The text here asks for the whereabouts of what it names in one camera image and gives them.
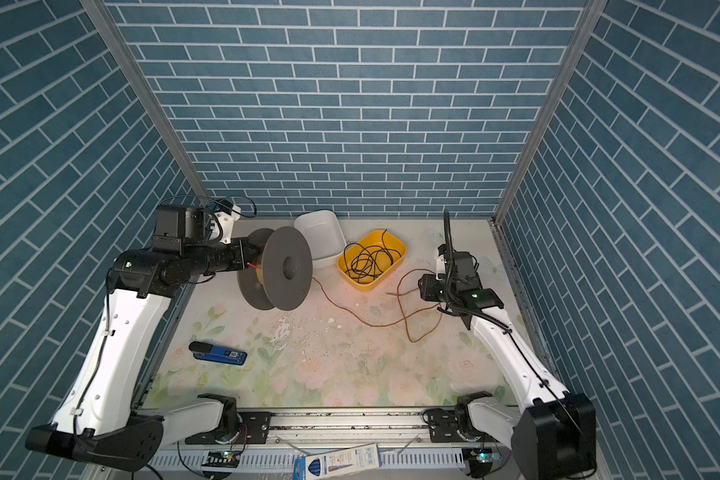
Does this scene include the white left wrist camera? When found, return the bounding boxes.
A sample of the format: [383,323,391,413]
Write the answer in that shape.
[209,199,241,245]

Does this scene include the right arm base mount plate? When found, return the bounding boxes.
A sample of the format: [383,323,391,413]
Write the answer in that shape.
[420,407,498,443]

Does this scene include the metal frame corner post left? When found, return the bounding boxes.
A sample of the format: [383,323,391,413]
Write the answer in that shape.
[80,0,211,204]

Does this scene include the dark grey perforated spool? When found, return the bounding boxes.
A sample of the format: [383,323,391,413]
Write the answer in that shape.
[237,226,313,311]

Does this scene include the white blue pen box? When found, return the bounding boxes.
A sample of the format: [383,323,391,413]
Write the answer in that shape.
[292,444,381,480]

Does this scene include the blue black utility knife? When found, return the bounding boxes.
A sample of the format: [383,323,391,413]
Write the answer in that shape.
[189,341,247,366]

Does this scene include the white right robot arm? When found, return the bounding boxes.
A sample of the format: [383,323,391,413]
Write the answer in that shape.
[418,245,597,479]

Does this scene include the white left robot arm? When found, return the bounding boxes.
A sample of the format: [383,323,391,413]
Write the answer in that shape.
[25,199,261,472]

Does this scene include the black tangled cable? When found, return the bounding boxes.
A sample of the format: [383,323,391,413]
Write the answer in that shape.
[343,229,403,284]

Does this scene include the metal frame corner post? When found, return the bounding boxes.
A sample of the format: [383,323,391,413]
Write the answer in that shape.
[493,0,607,225]
[80,0,211,204]

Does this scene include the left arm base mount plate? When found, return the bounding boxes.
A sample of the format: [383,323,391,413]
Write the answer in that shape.
[185,411,272,446]

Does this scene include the red wire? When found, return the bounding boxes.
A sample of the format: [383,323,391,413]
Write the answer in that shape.
[247,261,445,345]

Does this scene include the yellow plastic tub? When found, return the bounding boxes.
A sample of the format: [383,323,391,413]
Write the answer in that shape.
[336,229,407,292]

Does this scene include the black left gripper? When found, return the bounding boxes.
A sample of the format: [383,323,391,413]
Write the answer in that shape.
[182,235,264,279]

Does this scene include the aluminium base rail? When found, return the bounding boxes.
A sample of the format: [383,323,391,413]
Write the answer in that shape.
[119,407,526,479]

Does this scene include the metal frame corner post right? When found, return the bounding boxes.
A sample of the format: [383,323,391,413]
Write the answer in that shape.
[493,0,607,225]

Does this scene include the white plastic tub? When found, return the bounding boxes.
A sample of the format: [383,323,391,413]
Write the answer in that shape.
[293,210,347,269]

